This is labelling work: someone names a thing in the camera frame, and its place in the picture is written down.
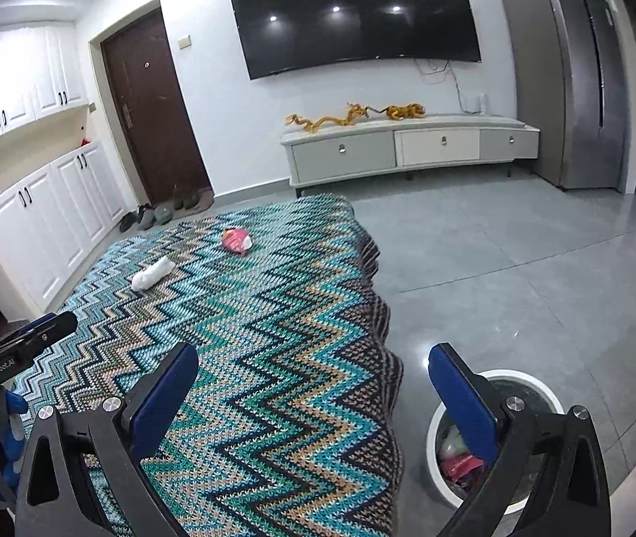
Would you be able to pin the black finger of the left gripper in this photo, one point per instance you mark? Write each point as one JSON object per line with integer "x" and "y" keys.
{"x": 19, "y": 349}

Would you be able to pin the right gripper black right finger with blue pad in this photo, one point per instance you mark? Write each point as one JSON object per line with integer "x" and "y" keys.
{"x": 569, "y": 497}

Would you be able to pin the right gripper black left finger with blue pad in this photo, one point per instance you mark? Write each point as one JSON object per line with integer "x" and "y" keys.
{"x": 56, "y": 495}

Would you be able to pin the trash pile in bin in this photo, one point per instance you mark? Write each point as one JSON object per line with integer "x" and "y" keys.
{"x": 456, "y": 462}

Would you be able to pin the white round trash bin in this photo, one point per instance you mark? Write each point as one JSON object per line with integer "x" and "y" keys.
{"x": 537, "y": 396}

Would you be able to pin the white shoe cabinet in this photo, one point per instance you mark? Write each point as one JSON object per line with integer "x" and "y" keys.
{"x": 63, "y": 187}

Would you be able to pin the white crumpled tissue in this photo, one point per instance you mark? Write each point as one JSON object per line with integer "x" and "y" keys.
{"x": 148, "y": 277}

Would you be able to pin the zigzag knitted table cloth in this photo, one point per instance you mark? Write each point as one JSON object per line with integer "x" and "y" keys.
{"x": 287, "y": 430}

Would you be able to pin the shoes by door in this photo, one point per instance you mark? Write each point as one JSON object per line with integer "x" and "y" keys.
{"x": 147, "y": 216}

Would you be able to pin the pink crumpled wrapper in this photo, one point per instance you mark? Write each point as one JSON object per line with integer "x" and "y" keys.
{"x": 236, "y": 240}

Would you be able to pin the brown entrance door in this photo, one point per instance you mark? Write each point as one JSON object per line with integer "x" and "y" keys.
{"x": 152, "y": 113}

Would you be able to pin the white tv cabinet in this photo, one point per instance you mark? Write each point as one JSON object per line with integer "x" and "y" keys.
{"x": 382, "y": 147}

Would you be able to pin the white router on cabinet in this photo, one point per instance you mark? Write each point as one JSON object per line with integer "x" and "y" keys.
{"x": 477, "y": 104}

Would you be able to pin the golden tiger ornament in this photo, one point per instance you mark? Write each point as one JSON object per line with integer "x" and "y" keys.
{"x": 410, "y": 111}

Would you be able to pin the golden dragon ornament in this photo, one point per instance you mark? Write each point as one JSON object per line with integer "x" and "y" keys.
{"x": 355, "y": 112}

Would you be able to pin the stainless steel refrigerator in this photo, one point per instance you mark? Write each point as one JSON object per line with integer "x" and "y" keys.
{"x": 571, "y": 86}

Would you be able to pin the large wall television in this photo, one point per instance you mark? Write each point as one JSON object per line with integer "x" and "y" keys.
{"x": 278, "y": 36}

